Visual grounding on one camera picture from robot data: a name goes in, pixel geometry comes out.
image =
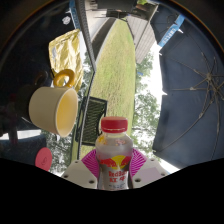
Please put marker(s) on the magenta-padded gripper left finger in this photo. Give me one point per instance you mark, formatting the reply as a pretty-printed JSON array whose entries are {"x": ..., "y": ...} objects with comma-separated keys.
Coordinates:
[{"x": 80, "y": 173}]

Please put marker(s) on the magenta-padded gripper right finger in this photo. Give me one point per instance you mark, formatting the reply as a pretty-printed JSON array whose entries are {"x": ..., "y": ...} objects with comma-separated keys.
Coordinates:
[{"x": 150, "y": 171}]

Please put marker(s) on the clear red-capped drink bottle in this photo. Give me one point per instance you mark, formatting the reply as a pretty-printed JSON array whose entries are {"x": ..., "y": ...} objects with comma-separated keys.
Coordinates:
[{"x": 114, "y": 156}]

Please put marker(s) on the flat round red coaster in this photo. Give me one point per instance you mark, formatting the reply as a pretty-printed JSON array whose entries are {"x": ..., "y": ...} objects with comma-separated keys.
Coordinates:
[{"x": 43, "y": 159}]

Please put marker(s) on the dark wicker chair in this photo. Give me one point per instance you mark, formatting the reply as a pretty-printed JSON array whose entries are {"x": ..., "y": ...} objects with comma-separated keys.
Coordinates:
[{"x": 93, "y": 120}]

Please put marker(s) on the large navy patio umbrella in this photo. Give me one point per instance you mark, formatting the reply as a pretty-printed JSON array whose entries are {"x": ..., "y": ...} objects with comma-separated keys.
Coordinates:
[{"x": 193, "y": 110}]

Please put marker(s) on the yellow foil snack packet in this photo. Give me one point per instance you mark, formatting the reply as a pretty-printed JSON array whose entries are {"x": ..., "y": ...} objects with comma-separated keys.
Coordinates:
[{"x": 68, "y": 50}]

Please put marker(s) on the navy umbrella with blue trim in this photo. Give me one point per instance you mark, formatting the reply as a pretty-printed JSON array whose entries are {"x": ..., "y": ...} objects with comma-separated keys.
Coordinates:
[{"x": 166, "y": 23}]

